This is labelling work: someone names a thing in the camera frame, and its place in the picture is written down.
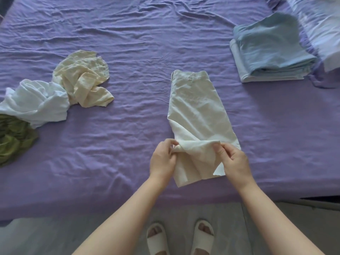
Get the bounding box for person's right hand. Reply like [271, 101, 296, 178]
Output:
[212, 142, 257, 191]

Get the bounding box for person's left hand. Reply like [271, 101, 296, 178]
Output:
[149, 138, 180, 184]

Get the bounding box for white jeans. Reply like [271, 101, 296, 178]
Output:
[230, 39, 313, 83]

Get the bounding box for pale yellow garment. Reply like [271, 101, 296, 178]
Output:
[52, 50, 115, 108]

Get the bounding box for light blue denim jeans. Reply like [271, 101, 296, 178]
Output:
[233, 12, 318, 77]

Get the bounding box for purple sheet bed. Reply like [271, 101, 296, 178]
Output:
[0, 0, 340, 221]

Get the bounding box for white t-shirt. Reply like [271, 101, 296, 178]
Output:
[0, 79, 71, 129]

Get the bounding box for green garment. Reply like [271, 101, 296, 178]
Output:
[0, 114, 39, 168]

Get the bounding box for person's right forearm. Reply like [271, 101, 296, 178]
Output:
[236, 183, 326, 255]

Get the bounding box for person's left forearm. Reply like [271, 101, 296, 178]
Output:
[73, 177, 166, 255]

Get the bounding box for floral pillow purple trim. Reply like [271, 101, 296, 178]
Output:
[265, 0, 340, 89]

